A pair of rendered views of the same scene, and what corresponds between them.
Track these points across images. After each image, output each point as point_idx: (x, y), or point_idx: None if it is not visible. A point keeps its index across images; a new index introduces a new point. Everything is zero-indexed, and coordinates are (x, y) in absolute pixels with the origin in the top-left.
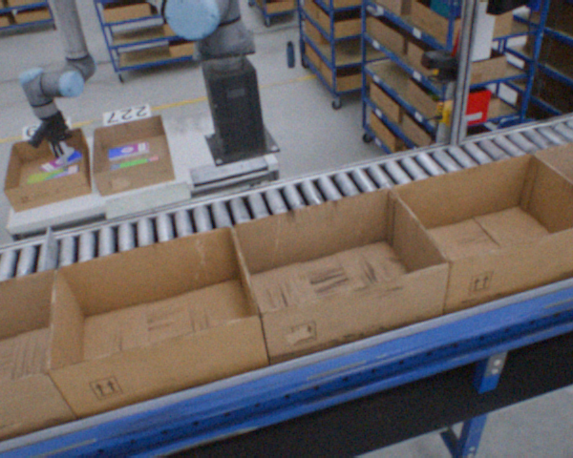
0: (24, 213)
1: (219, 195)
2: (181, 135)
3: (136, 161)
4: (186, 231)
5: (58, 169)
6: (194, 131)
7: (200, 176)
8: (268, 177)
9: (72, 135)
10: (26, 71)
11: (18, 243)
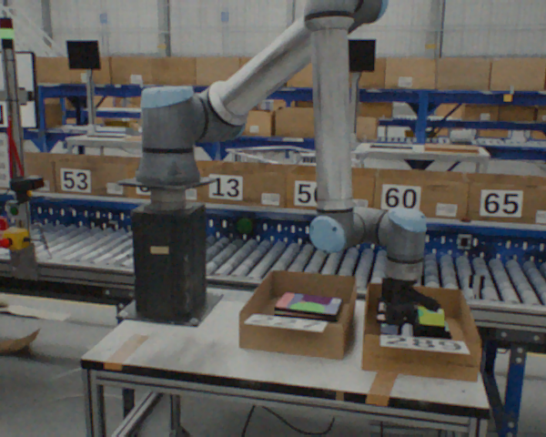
0: None
1: (245, 279)
2: (220, 340)
3: (303, 309)
4: (291, 268)
5: None
6: (198, 340)
7: (246, 294)
8: None
9: (377, 312)
10: (413, 214)
11: None
